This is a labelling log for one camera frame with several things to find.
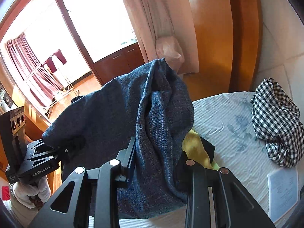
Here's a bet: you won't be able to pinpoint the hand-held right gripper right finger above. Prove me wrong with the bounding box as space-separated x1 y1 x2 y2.
176 152 276 228

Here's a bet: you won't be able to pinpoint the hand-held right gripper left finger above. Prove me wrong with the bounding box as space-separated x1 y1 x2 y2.
28 136 138 228

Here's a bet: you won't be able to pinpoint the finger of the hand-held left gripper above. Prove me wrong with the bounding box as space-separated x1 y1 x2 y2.
51 145 74 163

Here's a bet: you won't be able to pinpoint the blue denim jeans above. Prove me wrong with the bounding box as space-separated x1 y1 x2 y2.
42 58 195 220

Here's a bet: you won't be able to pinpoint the person's left hand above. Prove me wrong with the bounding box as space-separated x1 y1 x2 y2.
13 177 51 209

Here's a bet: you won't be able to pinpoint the folded yellow shirt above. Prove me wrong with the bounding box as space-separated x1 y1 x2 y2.
182 129 213 169

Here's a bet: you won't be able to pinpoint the folded black garment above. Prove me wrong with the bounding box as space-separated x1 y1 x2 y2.
201 136 216 163

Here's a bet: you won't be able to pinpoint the metal drying rack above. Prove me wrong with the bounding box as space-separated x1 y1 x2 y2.
24 49 79 114

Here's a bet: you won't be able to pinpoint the dark red hanging garment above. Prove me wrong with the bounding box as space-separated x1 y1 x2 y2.
45 57 57 73
53 49 67 64

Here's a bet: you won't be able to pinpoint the wooden cabinet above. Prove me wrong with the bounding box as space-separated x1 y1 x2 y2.
93 42 148 86

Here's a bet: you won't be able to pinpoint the white paper booklet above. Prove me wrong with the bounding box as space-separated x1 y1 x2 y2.
267 165 300 222

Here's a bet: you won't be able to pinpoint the black white checked cloth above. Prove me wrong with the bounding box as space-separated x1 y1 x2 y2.
250 77 304 167

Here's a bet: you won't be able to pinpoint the pale pink curtain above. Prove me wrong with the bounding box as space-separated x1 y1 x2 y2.
115 0 200 75

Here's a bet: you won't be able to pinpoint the white padded headboard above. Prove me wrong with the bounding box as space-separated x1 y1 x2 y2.
253 0 304 107

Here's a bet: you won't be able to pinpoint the wooden headboard post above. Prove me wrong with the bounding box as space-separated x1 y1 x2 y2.
224 0 263 93

